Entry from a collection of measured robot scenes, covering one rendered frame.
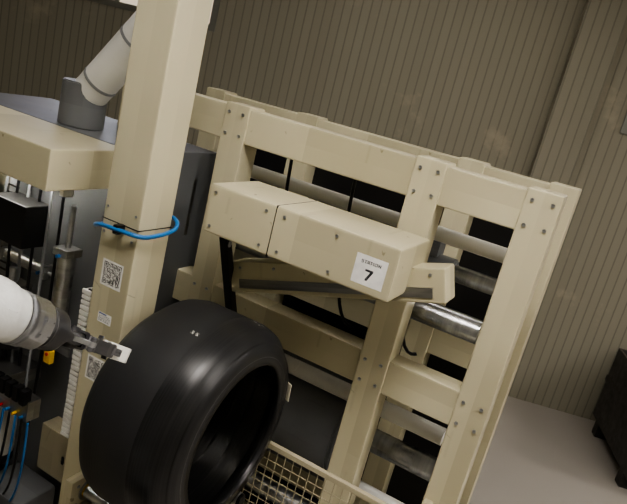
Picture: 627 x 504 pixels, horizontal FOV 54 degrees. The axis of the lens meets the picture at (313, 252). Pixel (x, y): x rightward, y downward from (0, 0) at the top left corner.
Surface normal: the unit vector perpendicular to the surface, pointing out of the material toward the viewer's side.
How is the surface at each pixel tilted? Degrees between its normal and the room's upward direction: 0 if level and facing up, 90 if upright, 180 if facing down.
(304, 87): 90
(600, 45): 90
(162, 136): 90
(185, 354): 34
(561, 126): 90
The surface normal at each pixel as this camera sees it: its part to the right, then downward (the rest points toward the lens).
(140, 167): -0.46, 0.12
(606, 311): -0.15, 0.22
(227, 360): 0.61, -0.39
